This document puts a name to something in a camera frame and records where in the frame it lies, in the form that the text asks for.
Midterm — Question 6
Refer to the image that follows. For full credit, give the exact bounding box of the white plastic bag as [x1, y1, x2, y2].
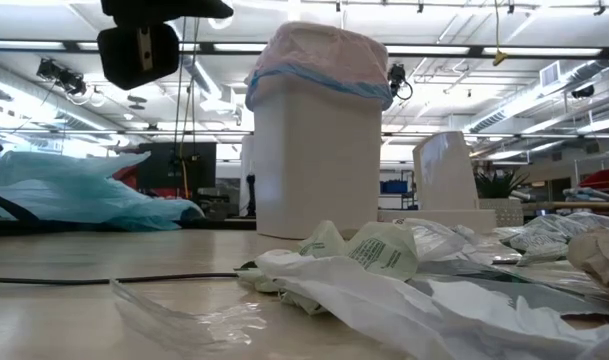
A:
[256, 248, 609, 360]

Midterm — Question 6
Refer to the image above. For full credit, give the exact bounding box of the white swing bin lid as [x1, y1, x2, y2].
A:
[377, 130, 499, 236]

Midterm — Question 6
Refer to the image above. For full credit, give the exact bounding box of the clear plastic film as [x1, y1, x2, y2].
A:
[403, 217, 524, 266]

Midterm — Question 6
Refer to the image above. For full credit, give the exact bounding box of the white plastic trash bin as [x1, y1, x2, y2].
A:
[252, 74, 385, 240]

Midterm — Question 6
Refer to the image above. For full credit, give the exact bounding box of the black rig cable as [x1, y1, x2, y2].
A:
[169, 17, 202, 169]

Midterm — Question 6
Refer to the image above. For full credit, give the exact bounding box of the red storage bin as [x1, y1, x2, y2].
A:
[578, 167, 609, 192]

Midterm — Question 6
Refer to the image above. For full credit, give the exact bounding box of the white crumpled wrapper top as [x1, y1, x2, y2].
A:
[236, 259, 330, 317]

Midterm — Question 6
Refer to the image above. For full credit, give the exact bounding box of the blue storage bin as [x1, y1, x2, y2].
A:
[380, 179, 410, 195]

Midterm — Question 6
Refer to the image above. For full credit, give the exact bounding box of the pointed brown paper piece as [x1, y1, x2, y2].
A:
[566, 227, 609, 297]

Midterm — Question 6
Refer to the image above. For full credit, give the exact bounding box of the black panel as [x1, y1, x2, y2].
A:
[136, 142, 218, 200]

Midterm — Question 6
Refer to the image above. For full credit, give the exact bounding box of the succulent in white pot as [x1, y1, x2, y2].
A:
[472, 167, 531, 229]

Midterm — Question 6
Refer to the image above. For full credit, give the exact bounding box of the red object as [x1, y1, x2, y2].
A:
[111, 164, 140, 192]

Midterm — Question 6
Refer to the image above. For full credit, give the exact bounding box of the yellow tag on cord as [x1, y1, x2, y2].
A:
[492, 0, 509, 68]

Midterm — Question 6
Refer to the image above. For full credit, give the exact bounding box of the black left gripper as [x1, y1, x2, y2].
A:
[97, 0, 235, 91]

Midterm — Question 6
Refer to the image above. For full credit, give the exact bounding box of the green printed wrapper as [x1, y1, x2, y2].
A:
[346, 221, 420, 282]
[298, 219, 349, 259]

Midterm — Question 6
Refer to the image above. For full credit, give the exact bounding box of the large blue plastic bag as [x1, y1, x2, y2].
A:
[0, 149, 206, 232]

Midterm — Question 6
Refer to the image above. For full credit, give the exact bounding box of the teal folded bag pack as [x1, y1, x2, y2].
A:
[101, 212, 185, 233]

